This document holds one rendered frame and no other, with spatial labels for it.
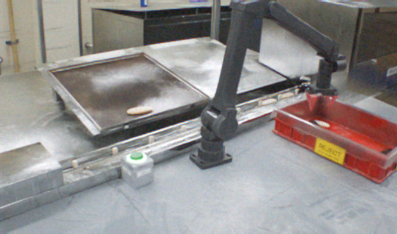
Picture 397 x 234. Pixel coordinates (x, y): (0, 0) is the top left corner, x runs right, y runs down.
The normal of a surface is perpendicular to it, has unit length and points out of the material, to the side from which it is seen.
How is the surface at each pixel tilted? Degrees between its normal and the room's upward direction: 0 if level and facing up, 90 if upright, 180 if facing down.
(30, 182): 90
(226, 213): 0
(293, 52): 90
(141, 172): 90
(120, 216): 0
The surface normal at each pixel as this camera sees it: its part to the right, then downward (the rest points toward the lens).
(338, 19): -0.75, 0.24
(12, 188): 0.66, 0.33
